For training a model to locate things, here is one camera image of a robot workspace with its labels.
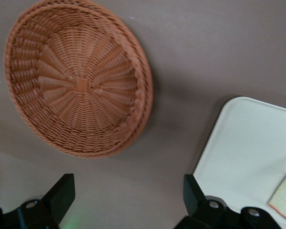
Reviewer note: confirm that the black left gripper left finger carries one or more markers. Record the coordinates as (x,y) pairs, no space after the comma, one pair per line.
(62,198)

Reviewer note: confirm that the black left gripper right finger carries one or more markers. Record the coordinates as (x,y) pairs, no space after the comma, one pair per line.
(193,198)

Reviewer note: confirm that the triangle sandwich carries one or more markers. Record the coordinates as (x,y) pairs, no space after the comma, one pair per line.
(284,198)

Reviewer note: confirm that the beige plastic tray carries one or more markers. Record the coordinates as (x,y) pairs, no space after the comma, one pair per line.
(243,143)

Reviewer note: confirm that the round brown wicker basket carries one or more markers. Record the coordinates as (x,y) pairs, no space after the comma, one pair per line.
(81,83)

